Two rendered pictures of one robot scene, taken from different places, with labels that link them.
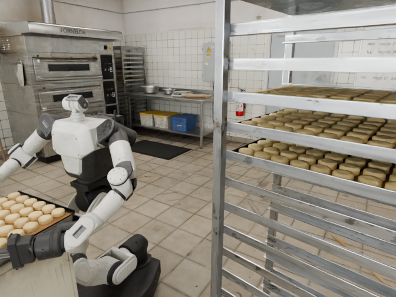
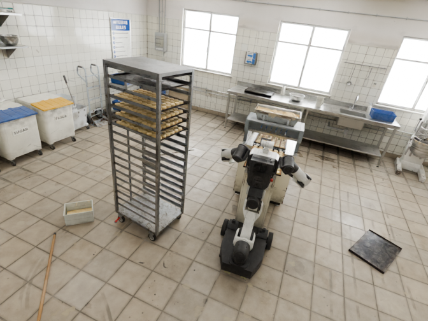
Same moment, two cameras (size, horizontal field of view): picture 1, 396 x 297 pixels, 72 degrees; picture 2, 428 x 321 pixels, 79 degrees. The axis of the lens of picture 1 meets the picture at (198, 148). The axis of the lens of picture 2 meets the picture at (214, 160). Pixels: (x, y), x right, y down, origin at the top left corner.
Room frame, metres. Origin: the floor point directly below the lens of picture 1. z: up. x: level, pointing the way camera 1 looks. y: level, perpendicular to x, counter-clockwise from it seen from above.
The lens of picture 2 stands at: (3.28, -0.37, 2.24)
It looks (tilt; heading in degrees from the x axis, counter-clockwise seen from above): 28 degrees down; 166
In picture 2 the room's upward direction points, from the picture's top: 7 degrees clockwise
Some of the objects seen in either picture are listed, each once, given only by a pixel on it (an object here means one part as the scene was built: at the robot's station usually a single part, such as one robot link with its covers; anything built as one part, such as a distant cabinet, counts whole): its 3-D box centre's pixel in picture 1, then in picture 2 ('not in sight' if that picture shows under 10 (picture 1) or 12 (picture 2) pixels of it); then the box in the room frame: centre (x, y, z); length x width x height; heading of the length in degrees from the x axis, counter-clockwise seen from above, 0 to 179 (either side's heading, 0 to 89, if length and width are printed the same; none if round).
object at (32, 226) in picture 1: (30, 227); not in sight; (0.89, 0.63, 0.91); 0.05 x 0.05 x 0.02
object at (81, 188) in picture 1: (101, 187); (255, 193); (1.39, 0.54, 0.84); 0.28 x 0.13 x 0.18; 152
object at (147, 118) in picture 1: (152, 117); not in sight; (5.82, 0.99, 0.36); 0.47 x 0.39 x 0.26; 146
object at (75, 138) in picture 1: (91, 143); (261, 167); (1.37, 0.56, 1.10); 0.34 x 0.30 x 0.36; 62
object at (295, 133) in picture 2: not in sight; (272, 133); (0.33, 1.11, 1.01); 0.72 x 0.33 x 0.34; 61
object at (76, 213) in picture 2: not in sight; (79, 212); (0.70, -1.25, 0.08); 0.30 x 0.22 x 0.16; 103
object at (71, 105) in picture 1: (75, 106); (267, 145); (1.31, 0.59, 1.30); 0.10 x 0.07 x 0.09; 62
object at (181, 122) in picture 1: (184, 122); not in sight; (5.36, 0.27, 0.36); 0.47 x 0.38 x 0.26; 149
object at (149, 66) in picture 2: not in sight; (149, 152); (0.78, -0.45, 0.93); 0.64 x 0.51 x 1.78; 49
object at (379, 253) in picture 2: not in sight; (375, 249); (1.45, 2.23, 0.02); 0.60 x 0.40 x 0.03; 120
